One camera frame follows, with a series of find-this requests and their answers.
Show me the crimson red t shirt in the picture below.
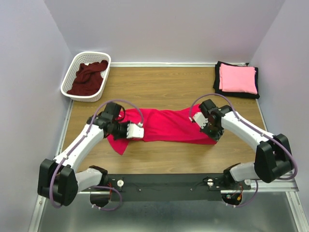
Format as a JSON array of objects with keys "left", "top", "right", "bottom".
[{"left": 107, "top": 108, "right": 217, "bottom": 155}]

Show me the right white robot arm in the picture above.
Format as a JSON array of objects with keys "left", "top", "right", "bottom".
[{"left": 193, "top": 100, "right": 295, "bottom": 189}]

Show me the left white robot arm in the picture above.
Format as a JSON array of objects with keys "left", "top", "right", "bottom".
[{"left": 37, "top": 101, "right": 128, "bottom": 208}]

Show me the folded pink t shirt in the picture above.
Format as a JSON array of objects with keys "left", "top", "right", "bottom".
[{"left": 219, "top": 64, "right": 258, "bottom": 95}]

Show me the folded black t shirt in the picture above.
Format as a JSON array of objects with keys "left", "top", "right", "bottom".
[{"left": 213, "top": 61, "right": 260, "bottom": 99}]

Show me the dark maroon t shirt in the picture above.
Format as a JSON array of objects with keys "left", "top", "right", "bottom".
[{"left": 67, "top": 60, "right": 109, "bottom": 96}]

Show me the white plastic laundry basket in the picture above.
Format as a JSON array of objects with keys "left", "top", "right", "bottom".
[{"left": 60, "top": 51, "right": 111, "bottom": 102}]

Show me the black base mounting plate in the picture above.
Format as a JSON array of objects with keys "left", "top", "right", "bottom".
[{"left": 103, "top": 174, "right": 251, "bottom": 202}]

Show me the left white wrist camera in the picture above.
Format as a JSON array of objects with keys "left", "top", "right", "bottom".
[{"left": 126, "top": 122, "right": 144, "bottom": 139}]

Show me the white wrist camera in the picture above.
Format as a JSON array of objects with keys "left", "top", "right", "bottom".
[
  {"left": 126, "top": 122, "right": 144, "bottom": 139},
  {"left": 189, "top": 112, "right": 208, "bottom": 129}
]

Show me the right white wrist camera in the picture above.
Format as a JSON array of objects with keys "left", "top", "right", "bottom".
[{"left": 189, "top": 112, "right": 208, "bottom": 129}]

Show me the aluminium frame rail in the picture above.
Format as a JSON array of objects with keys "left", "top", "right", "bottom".
[{"left": 38, "top": 172, "right": 300, "bottom": 194}]

